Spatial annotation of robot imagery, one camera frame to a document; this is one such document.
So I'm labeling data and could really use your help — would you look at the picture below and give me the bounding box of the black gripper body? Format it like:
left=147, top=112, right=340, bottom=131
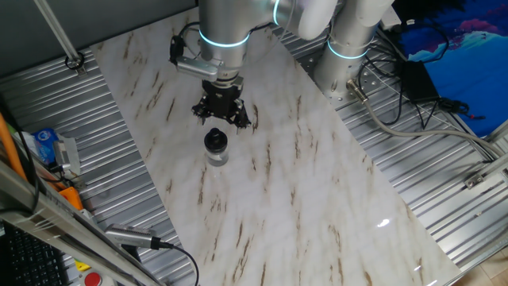
left=202, top=81, right=244, bottom=117

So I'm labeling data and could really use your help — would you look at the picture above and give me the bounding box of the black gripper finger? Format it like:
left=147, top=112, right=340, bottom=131
left=233, top=101, right=252, bottom=130
left=190, top=99, right=211, bottom=120

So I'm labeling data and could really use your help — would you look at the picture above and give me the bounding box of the black knobbed jar lid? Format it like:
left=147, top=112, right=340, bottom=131
left=203, top=127, right=229, bottom=154

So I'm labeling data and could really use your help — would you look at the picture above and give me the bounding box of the white marble pattern board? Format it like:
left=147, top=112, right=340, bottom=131
left=90, top=3, right=464, bottom=286

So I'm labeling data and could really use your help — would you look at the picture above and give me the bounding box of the orange plastic block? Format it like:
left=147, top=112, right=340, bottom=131
left=58, top=186, right=84, bottom=211

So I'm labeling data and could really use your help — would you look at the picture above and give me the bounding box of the blue tissue pack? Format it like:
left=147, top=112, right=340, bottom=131
left=31, top=127, right=60, bottom=166

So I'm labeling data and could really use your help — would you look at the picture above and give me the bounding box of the slanted aluminium pole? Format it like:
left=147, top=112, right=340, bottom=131
left=33, top=0, right=87, bottom=76

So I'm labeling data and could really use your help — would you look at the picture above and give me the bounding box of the black power adapter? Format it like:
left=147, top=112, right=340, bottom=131
left=398, top=59, right=441, bottom=104

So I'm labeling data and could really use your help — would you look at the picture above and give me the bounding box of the orange tube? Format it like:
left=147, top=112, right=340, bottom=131
left=0, top=112, right=28, bottom=182

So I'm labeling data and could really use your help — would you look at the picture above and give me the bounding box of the black keyboard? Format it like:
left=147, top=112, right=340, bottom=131
left=0, top=222, right=71, bottom=286

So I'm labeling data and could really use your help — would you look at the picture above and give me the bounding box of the blue printed poster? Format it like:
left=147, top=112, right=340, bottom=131
left=396, top=0, right=508, bottom=138

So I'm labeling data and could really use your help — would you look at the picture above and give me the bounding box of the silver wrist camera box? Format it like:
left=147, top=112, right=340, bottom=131
left=169, top=34, right=222, bottom=83

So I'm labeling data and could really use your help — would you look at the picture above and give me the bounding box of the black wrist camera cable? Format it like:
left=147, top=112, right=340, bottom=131
left=178, top=21, right=202, bottom=41

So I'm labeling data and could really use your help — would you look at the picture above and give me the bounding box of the metal cable connector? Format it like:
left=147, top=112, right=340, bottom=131
left=345, top=78, right=370, bottom=105

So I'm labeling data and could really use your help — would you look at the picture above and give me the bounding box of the black cable ring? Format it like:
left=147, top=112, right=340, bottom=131
left=64, top=51, right=85, bottom=72

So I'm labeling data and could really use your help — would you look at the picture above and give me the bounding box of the small silver camera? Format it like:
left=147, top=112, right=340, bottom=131
left=52, top=137, right=82, bottom=180

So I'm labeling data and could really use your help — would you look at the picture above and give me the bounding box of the silver finned camera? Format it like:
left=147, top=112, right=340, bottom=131
left=103, top=222, right=158, bottom=250

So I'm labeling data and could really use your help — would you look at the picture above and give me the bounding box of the thick grey robot cable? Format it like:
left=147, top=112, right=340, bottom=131
left=363, top=99, right=505, bottom=160

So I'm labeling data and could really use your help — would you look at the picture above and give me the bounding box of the black hanging cable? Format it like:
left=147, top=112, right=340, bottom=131
left=0, top=93, right=40, bottom=211

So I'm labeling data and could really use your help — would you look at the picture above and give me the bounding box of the aluminium frame beam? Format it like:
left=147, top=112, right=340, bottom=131
left=0, top=160, right=167, bottom=286

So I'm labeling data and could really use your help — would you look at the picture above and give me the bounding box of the black adapter cable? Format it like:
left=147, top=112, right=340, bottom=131
left=436, top=97, right=486, bottom=120

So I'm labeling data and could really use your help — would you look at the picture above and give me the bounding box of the aluminium rail with bracket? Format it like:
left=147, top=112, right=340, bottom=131
left=463, top=150, right=508, bottom=190

